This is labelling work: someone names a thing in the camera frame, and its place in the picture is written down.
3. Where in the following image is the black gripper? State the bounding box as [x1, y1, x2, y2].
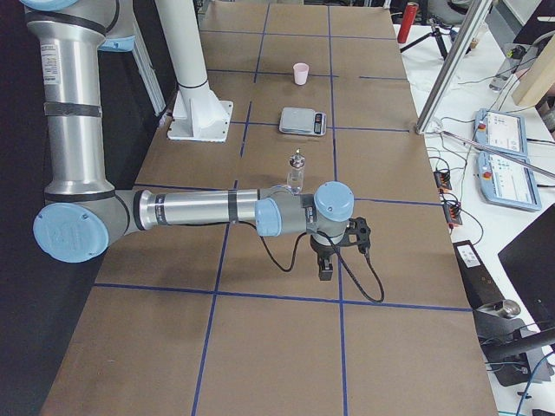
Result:
[310, 234, 339, 282]

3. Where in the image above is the glass sauce bottle steel spout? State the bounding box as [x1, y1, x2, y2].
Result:
[287, 148, 305, 195]

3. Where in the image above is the pink plastic cup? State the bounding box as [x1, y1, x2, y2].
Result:
[292, 62, 310, 86]

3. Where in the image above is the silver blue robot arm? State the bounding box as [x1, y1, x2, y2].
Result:
[24, 1, 369, 280]

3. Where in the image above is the silver digital kitchen scale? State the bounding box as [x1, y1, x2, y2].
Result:
[278, 107, 327, 136]

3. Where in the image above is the orange black connector block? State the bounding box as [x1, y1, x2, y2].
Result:
[434, 169, 452, 192]

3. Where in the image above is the brown paper table cover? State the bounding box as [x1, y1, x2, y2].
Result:
[42, 2, 497, 415]

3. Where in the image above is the lower blue teach pendant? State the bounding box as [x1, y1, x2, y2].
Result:
[477, 152, 542, 211]

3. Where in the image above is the blue teach pendant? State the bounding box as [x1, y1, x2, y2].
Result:
[474, 108, 528, 156]
[477, 152, 542, 211]

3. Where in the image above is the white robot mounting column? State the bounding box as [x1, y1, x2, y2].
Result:
[156, 0, 233, 142]

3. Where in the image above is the black monitor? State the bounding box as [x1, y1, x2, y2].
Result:
[499, 205, 555, 328]

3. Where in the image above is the black monitor stand base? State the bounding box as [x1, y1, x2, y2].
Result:
[454, 240, 554, 387]

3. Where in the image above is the upper blue teach pendant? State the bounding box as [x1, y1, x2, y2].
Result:
[474, 108, 528, 156]

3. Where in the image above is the black tripod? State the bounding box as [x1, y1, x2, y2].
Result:
[400, 19, 458, 60]

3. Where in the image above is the red cylinder bottle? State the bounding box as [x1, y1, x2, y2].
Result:
[397, 2, 419, 44]

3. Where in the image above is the wooden beam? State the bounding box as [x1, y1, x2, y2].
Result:
[513, 36, 554, 107]

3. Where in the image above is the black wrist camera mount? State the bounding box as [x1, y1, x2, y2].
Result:
[338, 217, 371, 254]

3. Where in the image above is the aluminium frame post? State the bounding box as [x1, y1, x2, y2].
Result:
[415, 0, 493, 134]

